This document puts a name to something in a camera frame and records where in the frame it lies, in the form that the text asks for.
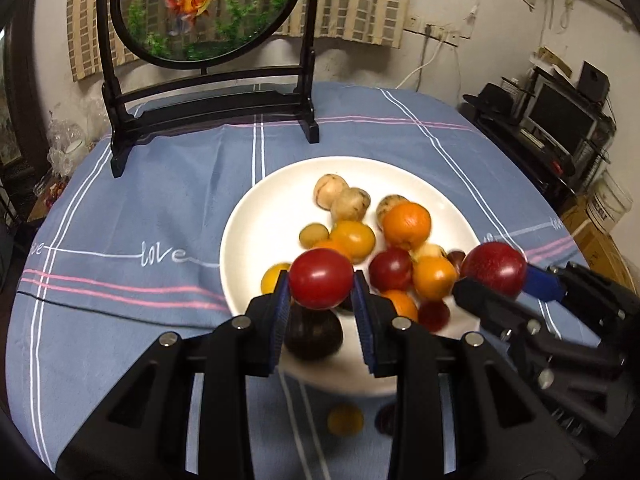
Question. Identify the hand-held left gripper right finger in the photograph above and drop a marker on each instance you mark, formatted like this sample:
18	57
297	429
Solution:
365	320

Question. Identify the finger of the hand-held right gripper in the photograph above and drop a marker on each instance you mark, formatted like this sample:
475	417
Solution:
480	300
542	282

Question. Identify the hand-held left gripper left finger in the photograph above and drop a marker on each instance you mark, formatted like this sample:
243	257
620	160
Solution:
277	320

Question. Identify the large dark purple fruit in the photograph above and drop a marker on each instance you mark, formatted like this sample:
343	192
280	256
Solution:
312	335

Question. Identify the mandarin orange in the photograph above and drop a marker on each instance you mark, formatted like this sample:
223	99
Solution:
406	225
400	305

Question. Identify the yellow-orange citrus fruit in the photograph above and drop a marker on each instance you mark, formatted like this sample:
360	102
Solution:
272	277

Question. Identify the small orange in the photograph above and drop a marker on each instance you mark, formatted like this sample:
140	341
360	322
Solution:
434	276

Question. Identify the tan round fruit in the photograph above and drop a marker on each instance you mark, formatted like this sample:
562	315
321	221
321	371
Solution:
430	250

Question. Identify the small green-brown fruit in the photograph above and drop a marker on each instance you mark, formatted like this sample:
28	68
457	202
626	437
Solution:
314	235

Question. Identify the white oval plate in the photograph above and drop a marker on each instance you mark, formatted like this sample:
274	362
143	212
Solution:
260	210

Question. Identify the tan fruit with hole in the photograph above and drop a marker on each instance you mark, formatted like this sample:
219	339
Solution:
389	206

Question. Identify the spotted beige fruit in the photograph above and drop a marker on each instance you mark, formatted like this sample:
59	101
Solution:
351	204

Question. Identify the small tan fruit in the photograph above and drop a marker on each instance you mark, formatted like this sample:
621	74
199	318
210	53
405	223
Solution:
327	190

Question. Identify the cardboard box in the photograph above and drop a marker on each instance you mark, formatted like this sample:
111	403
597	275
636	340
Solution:
595	250

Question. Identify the white bucket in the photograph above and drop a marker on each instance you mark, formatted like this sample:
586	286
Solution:
607	202

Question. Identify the black computer desk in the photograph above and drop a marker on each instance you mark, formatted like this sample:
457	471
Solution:
525	155

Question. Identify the computer monitor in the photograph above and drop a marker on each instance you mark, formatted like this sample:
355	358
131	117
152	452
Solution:
560	117

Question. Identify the blue striped tablecloth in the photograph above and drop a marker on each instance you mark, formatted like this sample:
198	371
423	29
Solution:
150	210

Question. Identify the black hat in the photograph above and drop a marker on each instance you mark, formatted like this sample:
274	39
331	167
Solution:
492	100

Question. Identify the black speaker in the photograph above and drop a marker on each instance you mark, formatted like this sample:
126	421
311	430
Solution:
595	80

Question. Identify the clear plastic bag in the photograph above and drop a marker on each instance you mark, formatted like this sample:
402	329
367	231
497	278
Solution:
65	140

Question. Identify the round goldfish table screen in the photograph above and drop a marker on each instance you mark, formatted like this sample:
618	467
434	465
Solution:
200	10

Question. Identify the beige checkered curtain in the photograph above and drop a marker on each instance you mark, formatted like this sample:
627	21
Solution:
360	0

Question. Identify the dark framed painting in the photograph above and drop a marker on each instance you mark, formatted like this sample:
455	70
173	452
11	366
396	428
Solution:
10	125

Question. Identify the white wall socket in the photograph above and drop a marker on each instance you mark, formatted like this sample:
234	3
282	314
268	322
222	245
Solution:
413	23

